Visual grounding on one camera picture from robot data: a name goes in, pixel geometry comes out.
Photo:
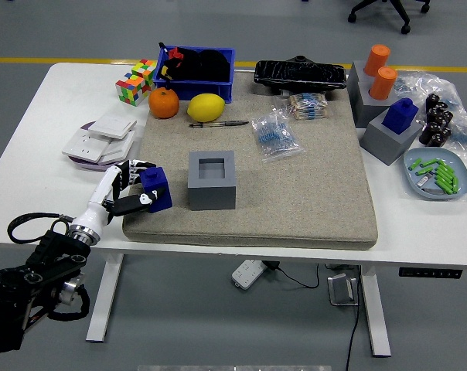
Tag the grey-brown table mat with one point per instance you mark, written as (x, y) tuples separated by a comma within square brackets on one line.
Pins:
[(295, 193)]

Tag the green cylinder battery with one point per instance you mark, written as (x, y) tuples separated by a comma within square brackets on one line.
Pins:
[(445, 182), (444, 177), (425, 171), (430, 162), (447, 187), (445, 172), (446, 166), (455, 184), (414, 164)]

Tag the small metal blade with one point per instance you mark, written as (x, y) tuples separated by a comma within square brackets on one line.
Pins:
[(434, 190)]

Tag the yellow lemon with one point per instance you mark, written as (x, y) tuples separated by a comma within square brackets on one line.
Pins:
[(206, 107)]

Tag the black table control panel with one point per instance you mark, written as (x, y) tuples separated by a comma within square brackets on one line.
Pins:
[(430, 273)]

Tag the bag of tan resistors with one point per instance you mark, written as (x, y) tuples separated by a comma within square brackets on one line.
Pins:
[(307, 106)]

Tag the small grey flat chip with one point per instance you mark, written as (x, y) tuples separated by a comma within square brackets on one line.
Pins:
[(424, 181)]

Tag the black glossy rearview mirror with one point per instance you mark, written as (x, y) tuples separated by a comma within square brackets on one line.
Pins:
[(299, 75)]

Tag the black stick white tip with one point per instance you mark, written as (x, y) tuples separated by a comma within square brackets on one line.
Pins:
[(164, 47)]

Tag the white table leg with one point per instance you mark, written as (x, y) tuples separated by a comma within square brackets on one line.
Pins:
[(104, 297), (376, 309)]

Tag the tall grey seal holder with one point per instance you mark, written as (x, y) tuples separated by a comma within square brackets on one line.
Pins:
[(367, 112), (359, 69)]

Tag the multicolour puzzle cube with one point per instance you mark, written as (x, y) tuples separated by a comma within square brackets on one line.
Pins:
[(131, 90), (145, 69)]

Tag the black clear pen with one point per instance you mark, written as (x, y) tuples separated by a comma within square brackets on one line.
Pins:
[(222, 123)]

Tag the white power strip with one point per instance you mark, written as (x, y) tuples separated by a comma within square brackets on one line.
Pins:
[(248, 273)]

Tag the grey cube seal holder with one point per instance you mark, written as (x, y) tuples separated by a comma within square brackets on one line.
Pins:
[(212, 197), (384, 145)]

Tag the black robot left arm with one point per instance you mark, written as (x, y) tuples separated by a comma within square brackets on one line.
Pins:
[(44, 263)]

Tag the blue plastic bin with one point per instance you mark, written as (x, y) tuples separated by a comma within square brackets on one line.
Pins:
[(202, 90)]

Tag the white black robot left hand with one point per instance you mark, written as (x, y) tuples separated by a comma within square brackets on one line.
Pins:
[(98, 193)]

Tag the small red item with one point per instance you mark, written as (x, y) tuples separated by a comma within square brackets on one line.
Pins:
[(175, 53)]

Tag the black cylinder capacitor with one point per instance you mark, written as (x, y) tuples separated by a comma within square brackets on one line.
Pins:
[(428, 132), (432, 101), (445, 133), (435, 140), (447, 118), (434, 116), (442, 107)]

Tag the blue-grey shallow plate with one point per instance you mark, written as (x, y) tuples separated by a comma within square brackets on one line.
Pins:
[(415, 185)]

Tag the white wall switch panel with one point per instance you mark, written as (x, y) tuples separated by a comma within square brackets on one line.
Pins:
[(119, 148), (111, 125)]

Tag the blue block seal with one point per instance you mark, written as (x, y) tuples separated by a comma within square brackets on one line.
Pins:
[(399, 116), (158, 178)]

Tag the bag of blue resistors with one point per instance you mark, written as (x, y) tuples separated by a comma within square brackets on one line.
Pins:
[(276, 135)]

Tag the orange fruit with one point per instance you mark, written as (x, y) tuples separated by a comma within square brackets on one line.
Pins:
[(164, 102)]

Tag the purple round plate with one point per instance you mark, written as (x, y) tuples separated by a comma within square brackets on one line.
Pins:
[(87, 165)]

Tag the black office chair base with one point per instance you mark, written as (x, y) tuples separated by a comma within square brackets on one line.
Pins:
[(396, 9)]

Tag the black cloth bundle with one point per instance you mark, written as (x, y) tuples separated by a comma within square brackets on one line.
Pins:
[(206, 65)]

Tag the orange cylinder seal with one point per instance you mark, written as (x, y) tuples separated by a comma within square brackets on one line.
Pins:
[(377, 58), (383, 83)]

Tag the silver metal stand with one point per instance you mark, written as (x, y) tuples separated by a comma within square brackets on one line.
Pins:
[(341, 289)]

